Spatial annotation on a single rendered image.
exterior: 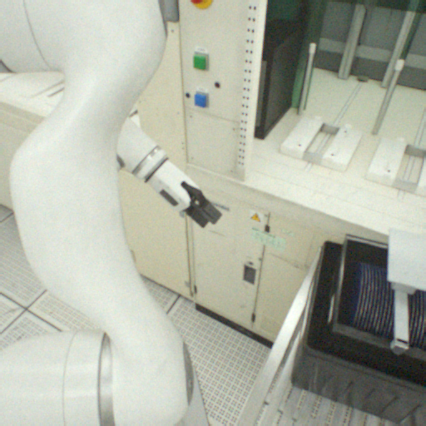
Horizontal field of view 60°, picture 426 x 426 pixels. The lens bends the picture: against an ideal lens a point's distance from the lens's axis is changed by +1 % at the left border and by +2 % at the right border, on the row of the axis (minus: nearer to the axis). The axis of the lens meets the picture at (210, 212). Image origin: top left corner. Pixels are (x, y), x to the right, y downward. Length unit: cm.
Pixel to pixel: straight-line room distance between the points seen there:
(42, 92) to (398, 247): 147
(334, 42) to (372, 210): 90
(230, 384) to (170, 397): 125
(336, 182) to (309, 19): 54
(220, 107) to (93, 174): 69
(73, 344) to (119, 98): 27
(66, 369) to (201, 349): 132
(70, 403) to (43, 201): 21
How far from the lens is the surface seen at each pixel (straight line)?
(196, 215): 84
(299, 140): 124
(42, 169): 35
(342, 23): 178
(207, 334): 176
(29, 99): 172
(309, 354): 74
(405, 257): 70
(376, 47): 177
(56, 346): 46
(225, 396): 166
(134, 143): 77
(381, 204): 112
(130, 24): 33
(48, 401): 44
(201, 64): 96
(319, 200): 107
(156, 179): 77
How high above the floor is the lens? 157
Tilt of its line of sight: 44 degrees down
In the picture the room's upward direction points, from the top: straight up
